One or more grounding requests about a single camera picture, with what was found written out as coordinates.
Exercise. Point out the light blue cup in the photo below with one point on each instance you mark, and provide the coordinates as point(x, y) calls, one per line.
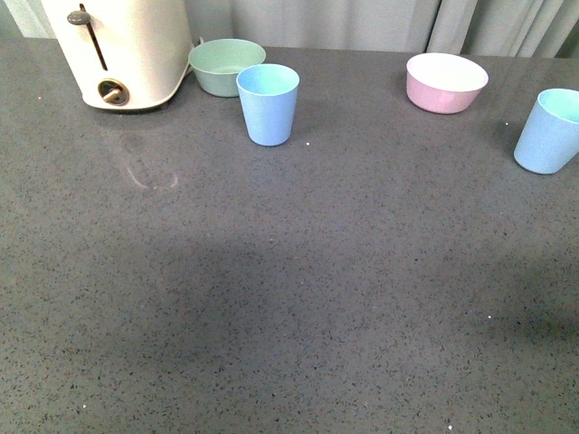
point(549, 139)

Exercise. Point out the green bowl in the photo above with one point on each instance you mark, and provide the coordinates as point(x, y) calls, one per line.
point(217, 63)

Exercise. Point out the pink bowl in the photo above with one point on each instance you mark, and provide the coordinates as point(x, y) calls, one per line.
point(443, 83)

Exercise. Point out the white toaster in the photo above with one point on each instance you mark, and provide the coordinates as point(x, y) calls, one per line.
point(124, 55)

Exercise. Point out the grey curtain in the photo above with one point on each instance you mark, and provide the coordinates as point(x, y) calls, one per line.
point(544, 29)

